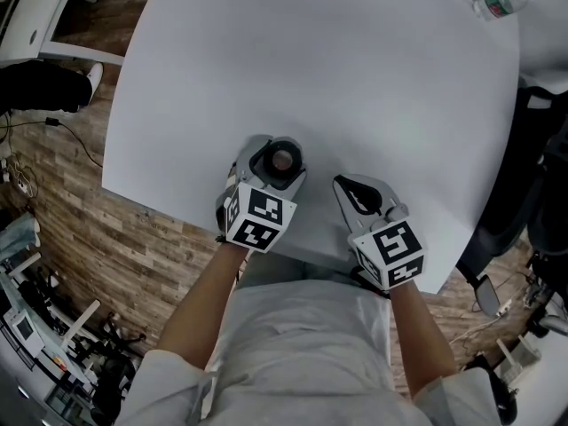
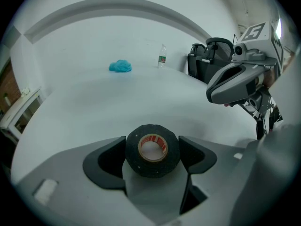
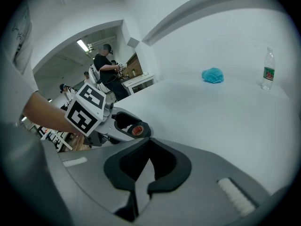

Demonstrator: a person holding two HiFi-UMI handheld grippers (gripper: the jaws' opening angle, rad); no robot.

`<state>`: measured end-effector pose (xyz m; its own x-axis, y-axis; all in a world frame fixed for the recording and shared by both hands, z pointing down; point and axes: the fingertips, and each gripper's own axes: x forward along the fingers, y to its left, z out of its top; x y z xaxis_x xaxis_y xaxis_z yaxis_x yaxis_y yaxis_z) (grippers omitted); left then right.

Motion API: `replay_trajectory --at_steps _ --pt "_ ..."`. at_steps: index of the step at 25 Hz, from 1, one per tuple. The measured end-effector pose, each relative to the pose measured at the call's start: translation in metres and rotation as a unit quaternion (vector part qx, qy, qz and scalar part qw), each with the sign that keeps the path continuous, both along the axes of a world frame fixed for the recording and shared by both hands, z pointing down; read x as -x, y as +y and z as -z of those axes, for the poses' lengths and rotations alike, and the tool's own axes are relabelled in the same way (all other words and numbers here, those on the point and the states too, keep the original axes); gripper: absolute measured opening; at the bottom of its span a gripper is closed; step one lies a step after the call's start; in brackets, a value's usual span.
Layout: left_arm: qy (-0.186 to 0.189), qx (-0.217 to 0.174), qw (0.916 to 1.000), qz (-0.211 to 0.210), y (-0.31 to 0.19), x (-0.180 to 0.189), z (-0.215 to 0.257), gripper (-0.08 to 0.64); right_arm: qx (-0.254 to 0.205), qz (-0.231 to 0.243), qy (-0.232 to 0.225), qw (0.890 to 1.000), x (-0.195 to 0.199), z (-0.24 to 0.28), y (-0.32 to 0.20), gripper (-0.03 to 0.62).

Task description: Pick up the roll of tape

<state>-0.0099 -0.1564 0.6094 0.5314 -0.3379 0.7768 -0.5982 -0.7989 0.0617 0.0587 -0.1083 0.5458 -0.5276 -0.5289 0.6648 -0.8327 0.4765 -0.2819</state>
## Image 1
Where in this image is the white frame desk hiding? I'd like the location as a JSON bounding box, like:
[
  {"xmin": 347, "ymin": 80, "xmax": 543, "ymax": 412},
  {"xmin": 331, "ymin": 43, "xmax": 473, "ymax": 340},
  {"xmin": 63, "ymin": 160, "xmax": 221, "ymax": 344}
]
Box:
[{"xmin": 0, "ymin": 250, "xmax": 101, "ymax": 398}]

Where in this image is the small white table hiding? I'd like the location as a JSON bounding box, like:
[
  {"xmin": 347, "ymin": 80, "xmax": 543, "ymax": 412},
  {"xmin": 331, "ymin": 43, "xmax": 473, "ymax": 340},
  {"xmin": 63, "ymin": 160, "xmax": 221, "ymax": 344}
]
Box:
[{"xmin": 0, "ymin": 0, "xmax": 125, "ymax": 68}]

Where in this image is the clear plastic water bottle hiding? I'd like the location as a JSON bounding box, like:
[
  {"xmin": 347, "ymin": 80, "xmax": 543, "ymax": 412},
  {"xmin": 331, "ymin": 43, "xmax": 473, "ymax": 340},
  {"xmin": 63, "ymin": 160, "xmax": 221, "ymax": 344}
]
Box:
[{"xmin": 470, "ymin": 0, "xmax": 536, "ymax": 22}]

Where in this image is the person's right forearm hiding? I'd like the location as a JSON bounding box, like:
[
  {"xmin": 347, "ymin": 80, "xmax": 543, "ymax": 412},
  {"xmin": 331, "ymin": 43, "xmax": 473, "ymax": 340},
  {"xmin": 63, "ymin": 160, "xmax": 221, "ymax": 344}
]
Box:
[{"xmin": 388, "ymin": 277, "xmax": 458, "ymax": 401}]

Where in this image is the black office chair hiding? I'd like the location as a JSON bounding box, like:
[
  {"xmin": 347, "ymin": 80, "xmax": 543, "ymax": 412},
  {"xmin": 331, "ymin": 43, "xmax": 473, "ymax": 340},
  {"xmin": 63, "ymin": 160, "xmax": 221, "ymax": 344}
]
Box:
[{"xmin": 456, "ymin": 86, "xmax": 568, "ymax": 319}]

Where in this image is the black floor cable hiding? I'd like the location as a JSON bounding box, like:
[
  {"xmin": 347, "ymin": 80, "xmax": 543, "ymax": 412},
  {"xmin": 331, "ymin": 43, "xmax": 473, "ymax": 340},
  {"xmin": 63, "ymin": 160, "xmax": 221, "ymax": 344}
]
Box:
[{"xmin": 0, "ymin": 115, "xmax": 104, "ymax": 168}]

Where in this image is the black tape roll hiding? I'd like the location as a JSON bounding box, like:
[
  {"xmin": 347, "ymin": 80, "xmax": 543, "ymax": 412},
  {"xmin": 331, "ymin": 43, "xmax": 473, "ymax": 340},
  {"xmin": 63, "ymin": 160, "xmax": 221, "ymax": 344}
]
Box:
[{"xmin": 263, "ymin": 138, "xmax": 305, "ymax": 181}]

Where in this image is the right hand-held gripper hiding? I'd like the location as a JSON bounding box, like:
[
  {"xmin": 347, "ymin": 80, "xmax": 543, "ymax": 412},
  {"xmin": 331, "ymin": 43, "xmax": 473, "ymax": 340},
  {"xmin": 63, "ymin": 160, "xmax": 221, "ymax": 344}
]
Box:
[{"xmin": 332, "ymin": 173, "xmax": 426, "ymax": 291}]

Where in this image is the person's grey shirt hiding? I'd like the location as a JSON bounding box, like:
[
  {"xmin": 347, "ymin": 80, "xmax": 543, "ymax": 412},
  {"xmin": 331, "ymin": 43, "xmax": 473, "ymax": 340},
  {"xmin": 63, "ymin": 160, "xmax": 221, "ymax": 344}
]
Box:
[{"xmin": 114, "ymin": 280, "xmax": 507, "ymax": 426}]

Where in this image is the person's left forearm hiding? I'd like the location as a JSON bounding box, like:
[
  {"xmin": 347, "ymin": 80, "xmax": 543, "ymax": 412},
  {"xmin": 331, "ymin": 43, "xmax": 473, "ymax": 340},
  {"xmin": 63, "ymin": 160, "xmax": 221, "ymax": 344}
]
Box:
[{"xmin": 154, "ymin": 241, "xmax": 248, "ymax": 372}]

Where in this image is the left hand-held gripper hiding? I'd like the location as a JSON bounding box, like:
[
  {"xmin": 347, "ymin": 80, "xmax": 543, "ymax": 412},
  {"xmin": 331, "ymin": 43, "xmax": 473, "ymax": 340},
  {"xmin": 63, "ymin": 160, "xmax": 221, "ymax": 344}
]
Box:
[{"xmin": 215, "ymin": 134, "xmax": 309, "ymax": 255}]

